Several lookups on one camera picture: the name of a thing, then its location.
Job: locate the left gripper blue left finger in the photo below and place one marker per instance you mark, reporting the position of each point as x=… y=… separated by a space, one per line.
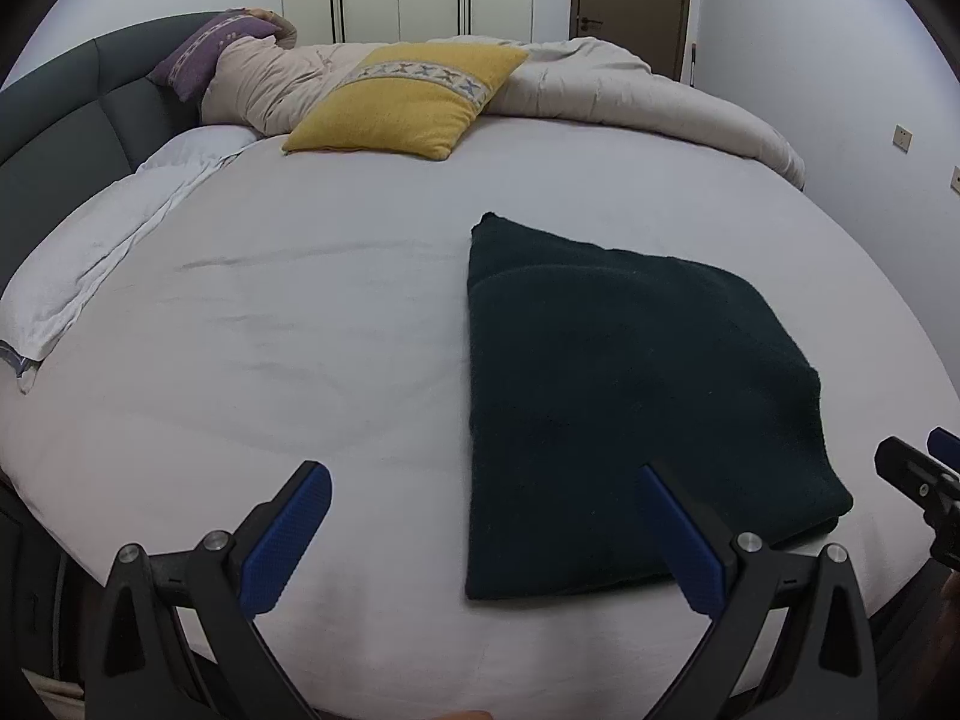
x=176 y=635

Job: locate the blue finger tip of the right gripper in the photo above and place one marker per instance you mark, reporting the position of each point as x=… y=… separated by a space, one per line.
x=944 y=446

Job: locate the beige rolled duvet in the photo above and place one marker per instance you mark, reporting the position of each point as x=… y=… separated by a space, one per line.
x=271 y=89

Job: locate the dark green knit sweater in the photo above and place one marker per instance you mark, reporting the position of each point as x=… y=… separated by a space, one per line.
x=587 y=363

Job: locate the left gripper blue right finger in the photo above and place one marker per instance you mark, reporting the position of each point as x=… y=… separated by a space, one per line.
x=788 y=635

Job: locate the beige wall socket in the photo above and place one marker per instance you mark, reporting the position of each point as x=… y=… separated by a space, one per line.
x=955 y=181
x=902 y=138

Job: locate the purple patterned cushion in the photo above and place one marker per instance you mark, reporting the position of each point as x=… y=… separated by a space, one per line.
x=190 y=67

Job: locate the white pillow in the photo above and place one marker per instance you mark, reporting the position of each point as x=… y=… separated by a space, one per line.
x=49 y=290

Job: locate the dark grey upholstered headboard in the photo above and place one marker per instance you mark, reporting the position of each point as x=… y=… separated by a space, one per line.
x=82 y=121

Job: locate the yellow patterned cushion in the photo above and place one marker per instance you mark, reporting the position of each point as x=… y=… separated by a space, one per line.
x=408 y=98

